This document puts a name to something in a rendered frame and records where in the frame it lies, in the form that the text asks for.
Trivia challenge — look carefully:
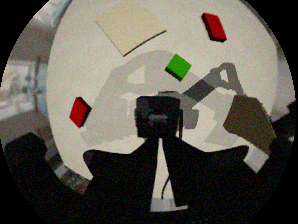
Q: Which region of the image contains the red rectangular block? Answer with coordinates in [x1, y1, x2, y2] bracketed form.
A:
[201, 12, 227, 43]
[69, 96, 92, 128]

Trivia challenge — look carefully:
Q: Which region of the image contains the green cube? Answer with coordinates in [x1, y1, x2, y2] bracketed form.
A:
[165, 53, 192, 80]

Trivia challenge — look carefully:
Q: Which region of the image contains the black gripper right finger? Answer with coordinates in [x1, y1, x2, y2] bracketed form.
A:
[161, 129, 250, 206]

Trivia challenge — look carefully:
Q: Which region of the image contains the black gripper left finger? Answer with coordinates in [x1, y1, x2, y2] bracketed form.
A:
[82, 129, 160, 204]

